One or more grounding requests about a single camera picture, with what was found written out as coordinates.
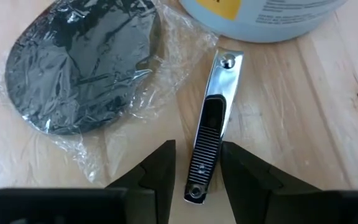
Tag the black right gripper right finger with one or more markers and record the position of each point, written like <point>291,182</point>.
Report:
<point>247,177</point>

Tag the silver nail clipper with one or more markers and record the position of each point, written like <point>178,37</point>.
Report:
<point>213,124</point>

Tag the black disc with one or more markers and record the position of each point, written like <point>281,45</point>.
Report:
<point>82,68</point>

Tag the yellow label disinfecting wipes canister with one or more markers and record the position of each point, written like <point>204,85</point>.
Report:
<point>259,25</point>

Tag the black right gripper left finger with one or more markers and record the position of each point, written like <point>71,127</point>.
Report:
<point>160,174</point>

